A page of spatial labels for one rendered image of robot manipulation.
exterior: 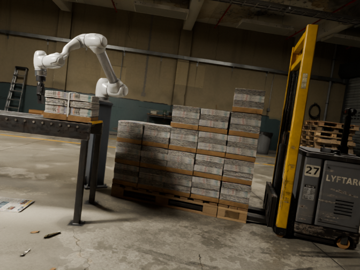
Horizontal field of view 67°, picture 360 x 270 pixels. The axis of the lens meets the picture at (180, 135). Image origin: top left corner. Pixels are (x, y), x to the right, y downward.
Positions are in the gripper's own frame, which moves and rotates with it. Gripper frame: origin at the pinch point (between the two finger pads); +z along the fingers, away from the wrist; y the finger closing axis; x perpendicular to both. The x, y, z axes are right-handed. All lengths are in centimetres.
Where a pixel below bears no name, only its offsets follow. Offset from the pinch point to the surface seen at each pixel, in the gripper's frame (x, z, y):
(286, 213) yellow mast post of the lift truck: -210, 90, -48
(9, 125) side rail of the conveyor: 15.0, 19.4, -26.9
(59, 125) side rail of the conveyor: -21.6, 18.2, -31.6
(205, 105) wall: -352, -13, 670
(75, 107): -30.6, 4.9, -18.1
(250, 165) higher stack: -190, 54, -15
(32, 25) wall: 227, -249, 743
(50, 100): -11.5, 0.0, -16.1
